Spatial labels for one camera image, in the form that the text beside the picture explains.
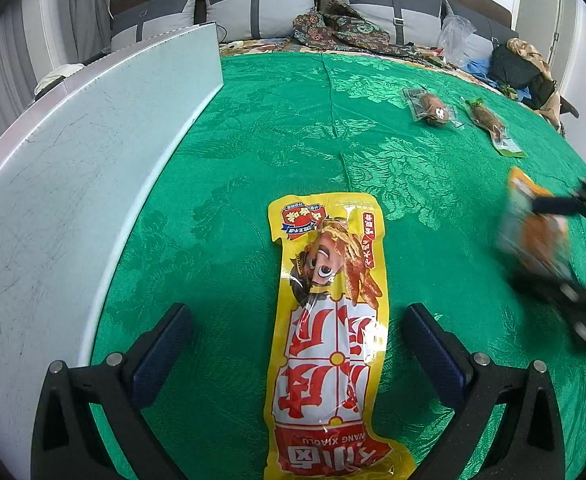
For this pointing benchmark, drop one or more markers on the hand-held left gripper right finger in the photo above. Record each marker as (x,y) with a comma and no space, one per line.
(433,355)

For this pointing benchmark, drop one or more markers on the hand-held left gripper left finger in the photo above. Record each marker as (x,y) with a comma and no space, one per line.
(165,350)

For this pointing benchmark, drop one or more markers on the orange blue snack packet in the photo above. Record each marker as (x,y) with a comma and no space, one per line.
(533,240)

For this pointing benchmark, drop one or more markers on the yellow packet red white label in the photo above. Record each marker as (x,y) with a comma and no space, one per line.
(323,360)

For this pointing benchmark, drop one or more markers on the white foam box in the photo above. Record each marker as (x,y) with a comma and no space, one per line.
(73,185)

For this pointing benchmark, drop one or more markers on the green-tipped clear packet brown sausage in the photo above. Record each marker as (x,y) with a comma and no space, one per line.
(490,120)

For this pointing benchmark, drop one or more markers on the black bag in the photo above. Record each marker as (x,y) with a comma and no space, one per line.
(515,70)

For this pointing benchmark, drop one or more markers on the blue cloth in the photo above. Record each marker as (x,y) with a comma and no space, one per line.
(478,67)

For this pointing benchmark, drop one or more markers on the grey pillow dark stripe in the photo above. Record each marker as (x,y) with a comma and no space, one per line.
(413,10)
(488,25)
(158,17)
(273,10)

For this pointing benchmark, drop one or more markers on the clear plastic bag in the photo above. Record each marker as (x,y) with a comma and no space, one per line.
(455,37)

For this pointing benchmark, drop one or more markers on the green patterned cloth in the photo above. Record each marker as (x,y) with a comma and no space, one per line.
(273,135)

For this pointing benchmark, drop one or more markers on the pale yellow cloth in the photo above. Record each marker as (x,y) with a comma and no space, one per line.
(58,75)

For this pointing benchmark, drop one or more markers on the dark patterned cloth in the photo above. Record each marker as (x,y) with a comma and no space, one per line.
(343,27)

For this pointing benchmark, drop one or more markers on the grey curtain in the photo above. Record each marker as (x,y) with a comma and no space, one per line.
(3,85)

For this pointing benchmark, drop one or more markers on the floral bedsheet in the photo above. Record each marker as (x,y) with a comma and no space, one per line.
(253,46)

